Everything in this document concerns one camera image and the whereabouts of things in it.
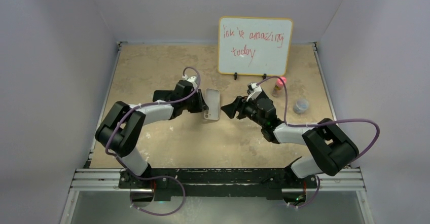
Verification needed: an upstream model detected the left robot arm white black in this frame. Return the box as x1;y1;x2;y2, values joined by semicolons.
95;76;208;188

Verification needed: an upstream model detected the aluminium frame rail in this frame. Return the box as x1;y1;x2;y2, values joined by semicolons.
60;168;374;223

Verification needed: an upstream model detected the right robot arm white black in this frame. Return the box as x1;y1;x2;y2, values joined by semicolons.
221;96;359;187

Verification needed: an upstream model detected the clear round lid container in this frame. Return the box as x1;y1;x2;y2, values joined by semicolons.
293;98;309;115

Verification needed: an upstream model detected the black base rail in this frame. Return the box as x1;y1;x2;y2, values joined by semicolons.
119;168;317;203

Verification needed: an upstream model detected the pink capped small bottle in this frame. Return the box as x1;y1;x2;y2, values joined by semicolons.
271;77;286;97

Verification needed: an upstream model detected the white phone case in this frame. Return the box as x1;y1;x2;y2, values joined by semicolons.
203;88;221;121

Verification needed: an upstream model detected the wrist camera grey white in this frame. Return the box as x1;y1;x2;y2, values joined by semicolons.
182;74;200;89
246;83;263;101

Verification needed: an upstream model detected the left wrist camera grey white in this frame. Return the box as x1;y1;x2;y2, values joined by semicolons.
182;74;200;89

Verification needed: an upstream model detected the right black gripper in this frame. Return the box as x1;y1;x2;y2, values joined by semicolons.
221;93;266;127

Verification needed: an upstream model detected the white board yellow frame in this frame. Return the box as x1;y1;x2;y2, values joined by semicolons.
218;16;294;76

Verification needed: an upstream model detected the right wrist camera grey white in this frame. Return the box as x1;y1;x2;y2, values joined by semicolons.
246;83;263;101

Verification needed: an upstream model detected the phone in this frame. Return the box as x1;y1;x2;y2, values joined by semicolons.
152;90;177;102

